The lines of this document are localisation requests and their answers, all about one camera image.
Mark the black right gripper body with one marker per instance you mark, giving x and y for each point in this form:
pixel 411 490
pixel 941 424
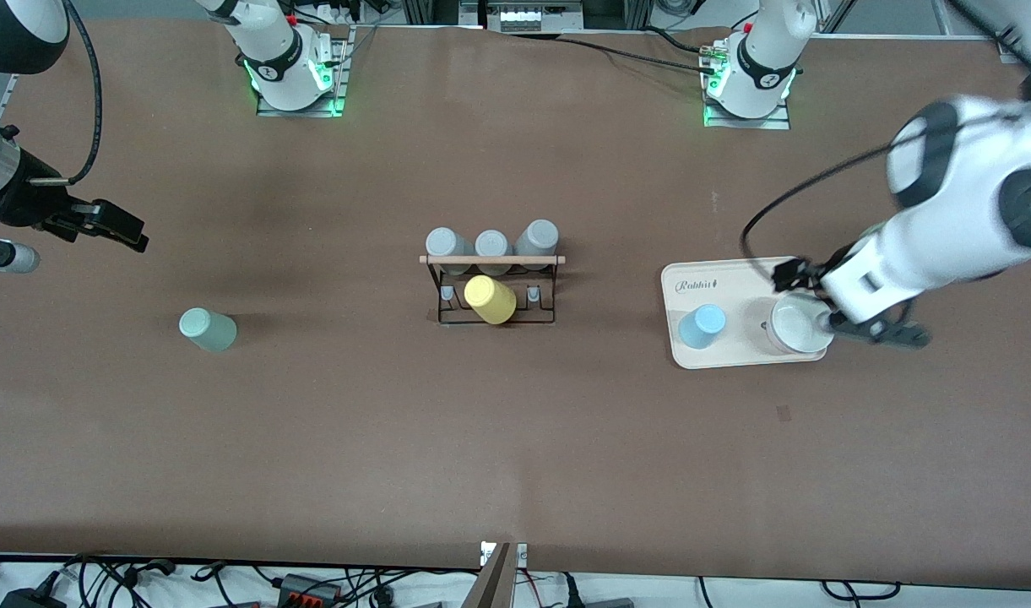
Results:
pixel 27 207

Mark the light blue cup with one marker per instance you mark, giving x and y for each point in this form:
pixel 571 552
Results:
pixel 702 326

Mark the green cup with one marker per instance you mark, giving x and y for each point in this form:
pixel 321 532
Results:
pixel 207 329

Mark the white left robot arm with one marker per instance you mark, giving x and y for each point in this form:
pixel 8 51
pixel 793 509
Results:
pixel 963 194

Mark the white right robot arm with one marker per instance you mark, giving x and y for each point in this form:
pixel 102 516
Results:
pixel 272 51

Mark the white pink cup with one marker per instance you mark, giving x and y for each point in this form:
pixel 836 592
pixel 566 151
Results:
pixel 798 325

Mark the white rabbit tray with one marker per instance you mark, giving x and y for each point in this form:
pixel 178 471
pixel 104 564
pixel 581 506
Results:
pixel 743 350

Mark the grey cup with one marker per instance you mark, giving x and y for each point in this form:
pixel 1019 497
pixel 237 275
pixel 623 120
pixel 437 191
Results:
pixel 537 241
pixel 447 245
pixel 492 246

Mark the yellow cup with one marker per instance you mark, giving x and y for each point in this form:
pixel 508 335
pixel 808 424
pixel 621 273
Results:
pixel 490 299

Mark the black power adapter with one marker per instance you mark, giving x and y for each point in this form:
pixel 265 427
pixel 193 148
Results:
pixel 34 598

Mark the black red connector block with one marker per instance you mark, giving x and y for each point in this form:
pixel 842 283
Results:
pixel 308 588

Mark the white power strip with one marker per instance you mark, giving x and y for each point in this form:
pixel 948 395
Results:
pixel 532 15

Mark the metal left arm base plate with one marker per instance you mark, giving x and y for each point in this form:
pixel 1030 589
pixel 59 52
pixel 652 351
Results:
pixel 781 118

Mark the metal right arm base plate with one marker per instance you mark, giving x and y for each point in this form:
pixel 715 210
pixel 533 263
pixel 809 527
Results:
pixel 339 76

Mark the white mounting bracket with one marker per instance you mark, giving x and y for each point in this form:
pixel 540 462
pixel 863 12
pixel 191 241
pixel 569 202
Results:
pixel 522 554

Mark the wooden camera post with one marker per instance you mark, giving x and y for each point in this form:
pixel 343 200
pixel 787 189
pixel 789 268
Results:
pixel 491 583

